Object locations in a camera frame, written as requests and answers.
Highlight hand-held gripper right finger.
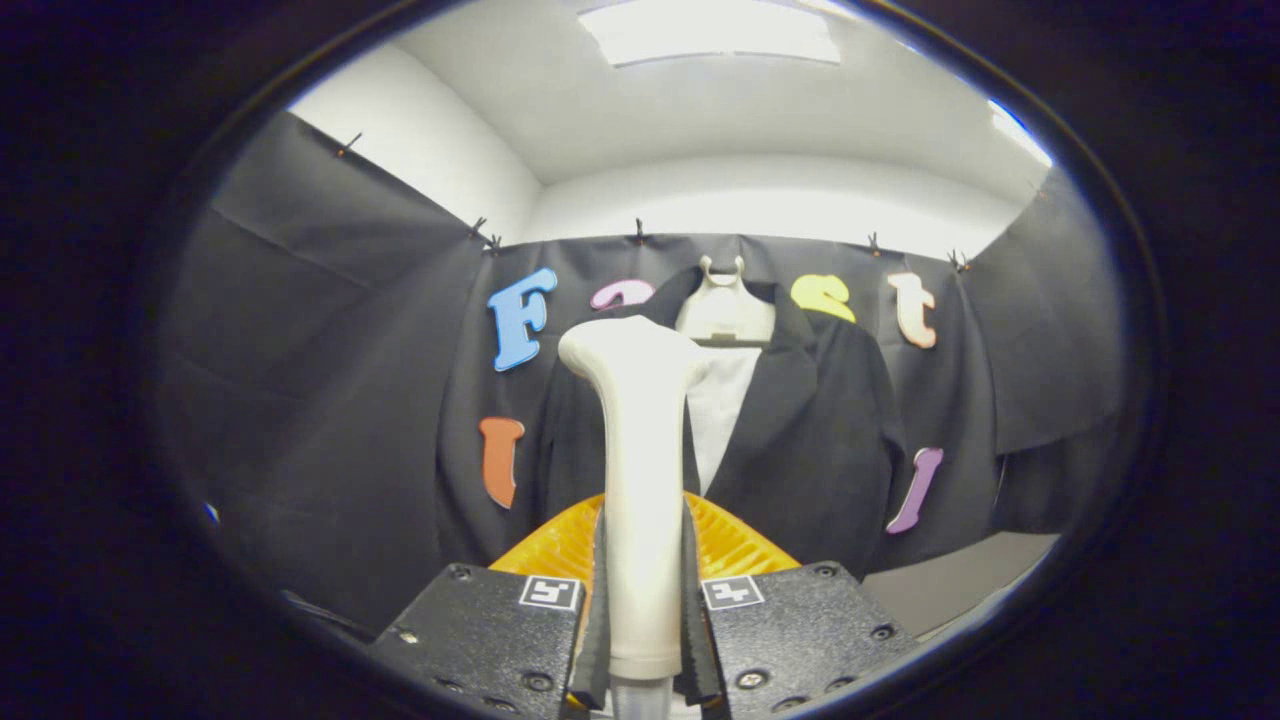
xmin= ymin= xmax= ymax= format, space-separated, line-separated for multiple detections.
xmin=683 ymin=490 xmax=921 ymax=717

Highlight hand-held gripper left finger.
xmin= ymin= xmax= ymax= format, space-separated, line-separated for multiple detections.
xmin=365 ymin=492 xmax=611 ymax=720

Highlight black suit jacket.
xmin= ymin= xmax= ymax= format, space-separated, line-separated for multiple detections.
xmin=535 ymin=265 xmax=911 ymax=581

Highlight white shirt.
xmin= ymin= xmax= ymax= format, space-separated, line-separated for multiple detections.
xmin=685 ymin=345 xmax=763 ymax=498

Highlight white garment steamer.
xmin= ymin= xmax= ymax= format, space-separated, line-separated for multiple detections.
xmin=557 ymin=316 xmax=713 ymax=720

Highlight grey cabinet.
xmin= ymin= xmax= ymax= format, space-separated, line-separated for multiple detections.
xmin=860 ymin=532 xmax=1061 ymax=641

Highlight black backdrop cloth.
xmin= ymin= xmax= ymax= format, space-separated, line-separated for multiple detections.
xmin=160 ymin=110 xmax=1131 ymax=641

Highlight ceiling light panel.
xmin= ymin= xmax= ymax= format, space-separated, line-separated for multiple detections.
xmin=578 ymin=0 xmax=841 ymax=67
xmin=988 ymin=100 xmax=1053 ymax=168

